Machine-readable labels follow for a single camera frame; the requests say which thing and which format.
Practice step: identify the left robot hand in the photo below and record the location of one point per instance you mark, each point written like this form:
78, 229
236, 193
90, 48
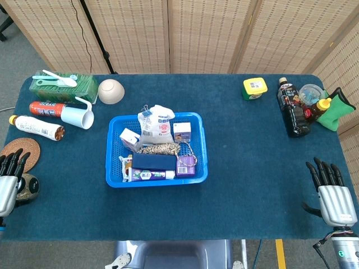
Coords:
7, 190

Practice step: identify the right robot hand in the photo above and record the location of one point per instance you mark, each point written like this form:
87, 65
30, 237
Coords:
336, 204

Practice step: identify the small white pink box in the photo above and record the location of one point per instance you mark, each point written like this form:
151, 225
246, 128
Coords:
129, 138

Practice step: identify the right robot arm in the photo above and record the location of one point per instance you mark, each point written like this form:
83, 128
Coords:
346, 249

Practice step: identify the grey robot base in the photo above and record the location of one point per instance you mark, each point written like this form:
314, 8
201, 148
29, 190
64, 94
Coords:
174, 255

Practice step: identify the blue plastic basket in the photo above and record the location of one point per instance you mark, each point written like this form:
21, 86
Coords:
115, 157

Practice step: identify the small dark round object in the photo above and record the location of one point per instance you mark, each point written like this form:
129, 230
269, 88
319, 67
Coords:
29, 186

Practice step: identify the woven round coaster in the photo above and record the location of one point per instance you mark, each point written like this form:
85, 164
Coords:
29, 147

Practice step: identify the white bottle yellow cap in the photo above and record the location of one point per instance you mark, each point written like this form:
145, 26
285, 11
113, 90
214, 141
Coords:
36, 127

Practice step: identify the orange can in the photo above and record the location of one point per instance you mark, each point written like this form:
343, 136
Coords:
46, 109

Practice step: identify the green cloth pouch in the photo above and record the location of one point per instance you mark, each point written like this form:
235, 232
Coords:
336, 112

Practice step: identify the teal table cloth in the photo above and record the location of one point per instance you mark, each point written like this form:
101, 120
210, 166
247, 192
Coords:
246, 173

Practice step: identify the brown sauce bottle yellow cap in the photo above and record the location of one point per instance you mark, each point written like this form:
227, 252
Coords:
319, 109

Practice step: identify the dark drink bottle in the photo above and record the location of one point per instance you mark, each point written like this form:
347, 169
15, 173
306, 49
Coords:
294, 115

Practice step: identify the white plastic mug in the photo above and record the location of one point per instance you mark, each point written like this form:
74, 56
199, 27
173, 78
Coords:
77, 117

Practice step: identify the clear plastic lidded cup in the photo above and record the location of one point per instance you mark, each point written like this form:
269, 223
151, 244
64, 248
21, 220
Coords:
311, 93

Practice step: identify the green measuring spoon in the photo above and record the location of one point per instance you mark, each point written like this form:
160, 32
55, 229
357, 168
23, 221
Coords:
42, 82

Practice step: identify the green tissue box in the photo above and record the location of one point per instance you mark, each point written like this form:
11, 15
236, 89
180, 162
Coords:
75, 89

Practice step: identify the white snack packet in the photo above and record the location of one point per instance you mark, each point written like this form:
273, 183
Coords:
126, 164

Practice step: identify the white plastic spoon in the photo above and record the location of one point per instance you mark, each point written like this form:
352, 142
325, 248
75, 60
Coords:
63, 79

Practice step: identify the green tub yellow lid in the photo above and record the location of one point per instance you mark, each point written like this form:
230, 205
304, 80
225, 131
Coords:
253, 88

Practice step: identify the beige bowl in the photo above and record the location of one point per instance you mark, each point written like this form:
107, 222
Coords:
111, 91

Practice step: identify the purple toothpaste tube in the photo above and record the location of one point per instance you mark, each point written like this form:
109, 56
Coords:
151, 175

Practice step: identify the navy blue box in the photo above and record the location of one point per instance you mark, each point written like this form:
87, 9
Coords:
154, 161

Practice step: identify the small purple box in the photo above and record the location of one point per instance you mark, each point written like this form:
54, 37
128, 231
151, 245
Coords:
185, 166

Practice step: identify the blue binder clip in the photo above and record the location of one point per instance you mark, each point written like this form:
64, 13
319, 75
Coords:
146, 112

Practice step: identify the white printed bag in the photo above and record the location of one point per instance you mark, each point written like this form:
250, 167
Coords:
158, 126

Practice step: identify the purple juice box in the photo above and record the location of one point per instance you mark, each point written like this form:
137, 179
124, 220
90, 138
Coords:
182, 131

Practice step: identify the black stand pole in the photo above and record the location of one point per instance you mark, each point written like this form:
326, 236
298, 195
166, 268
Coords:
98, 36

